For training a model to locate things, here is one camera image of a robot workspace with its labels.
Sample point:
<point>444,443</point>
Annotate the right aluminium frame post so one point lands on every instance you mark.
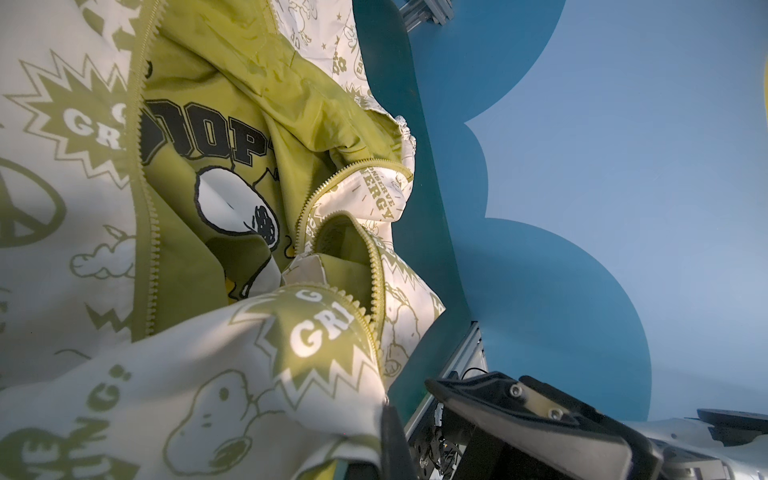
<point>417,12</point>

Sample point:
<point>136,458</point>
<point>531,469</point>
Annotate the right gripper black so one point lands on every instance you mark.
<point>493,426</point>

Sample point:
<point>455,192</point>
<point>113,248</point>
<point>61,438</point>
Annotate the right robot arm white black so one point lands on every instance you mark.
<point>712,444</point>

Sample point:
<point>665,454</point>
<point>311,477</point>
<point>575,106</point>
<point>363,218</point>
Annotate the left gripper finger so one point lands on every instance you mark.
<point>396,460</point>

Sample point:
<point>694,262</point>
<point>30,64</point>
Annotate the front aluminium mounting rail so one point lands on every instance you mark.
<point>469,356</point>

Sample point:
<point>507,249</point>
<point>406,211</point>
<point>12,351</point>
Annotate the green and cream printed jacket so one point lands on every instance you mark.
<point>197,272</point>

